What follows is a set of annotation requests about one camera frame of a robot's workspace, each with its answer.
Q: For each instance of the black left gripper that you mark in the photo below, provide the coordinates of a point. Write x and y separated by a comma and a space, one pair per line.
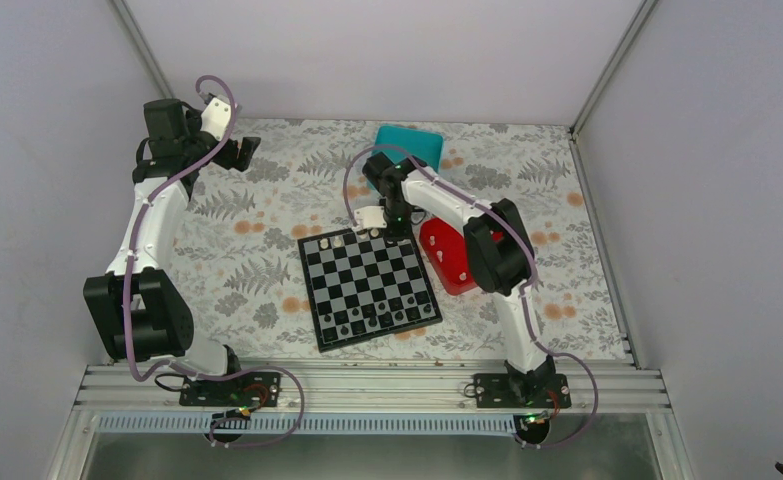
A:
227, 159

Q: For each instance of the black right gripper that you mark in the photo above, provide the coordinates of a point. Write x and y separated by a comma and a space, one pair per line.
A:
401, 233

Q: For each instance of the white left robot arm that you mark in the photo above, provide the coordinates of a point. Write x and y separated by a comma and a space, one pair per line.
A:
134, 305

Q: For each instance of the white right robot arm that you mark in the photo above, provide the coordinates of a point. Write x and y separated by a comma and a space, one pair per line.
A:
499, 256

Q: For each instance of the red piece tray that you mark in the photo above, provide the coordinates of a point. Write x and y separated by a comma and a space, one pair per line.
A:
447, 251

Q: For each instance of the teal square box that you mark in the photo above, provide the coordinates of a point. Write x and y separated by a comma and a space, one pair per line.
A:
425, 145

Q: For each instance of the black white chessboard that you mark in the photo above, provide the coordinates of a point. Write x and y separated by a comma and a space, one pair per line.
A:
350, 281

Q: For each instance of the floral table mat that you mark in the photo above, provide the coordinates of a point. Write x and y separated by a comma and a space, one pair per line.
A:
235, 259

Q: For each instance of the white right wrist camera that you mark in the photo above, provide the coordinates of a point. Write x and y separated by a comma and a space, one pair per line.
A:
368, 218

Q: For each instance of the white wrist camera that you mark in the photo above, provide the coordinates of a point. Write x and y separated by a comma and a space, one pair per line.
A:
368, 218
217, 115

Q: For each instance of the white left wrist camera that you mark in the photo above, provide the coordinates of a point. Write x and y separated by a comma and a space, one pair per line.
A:
217, 115

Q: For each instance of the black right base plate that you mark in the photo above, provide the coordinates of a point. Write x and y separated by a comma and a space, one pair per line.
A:
498, 390

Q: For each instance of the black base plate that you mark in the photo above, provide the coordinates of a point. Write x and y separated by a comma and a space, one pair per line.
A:
257, 389
498, 390

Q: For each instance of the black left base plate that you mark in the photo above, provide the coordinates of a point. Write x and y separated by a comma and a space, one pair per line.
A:
257, 389

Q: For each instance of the aluminium rail frame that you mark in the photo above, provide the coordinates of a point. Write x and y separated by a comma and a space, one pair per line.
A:
416, 386

